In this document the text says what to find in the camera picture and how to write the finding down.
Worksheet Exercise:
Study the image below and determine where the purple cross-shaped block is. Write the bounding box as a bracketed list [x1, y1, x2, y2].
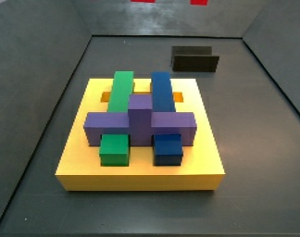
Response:
[83, 94, 197, 146]

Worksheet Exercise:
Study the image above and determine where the blue block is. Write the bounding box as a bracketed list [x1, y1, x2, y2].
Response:
[152, 72, 184, 166]

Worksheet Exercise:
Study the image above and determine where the green block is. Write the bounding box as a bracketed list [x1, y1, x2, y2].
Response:
[100, 71, 134, 167]

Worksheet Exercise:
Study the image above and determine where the black angled bracket stand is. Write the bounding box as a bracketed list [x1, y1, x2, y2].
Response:
[172, 46, 220, 72]

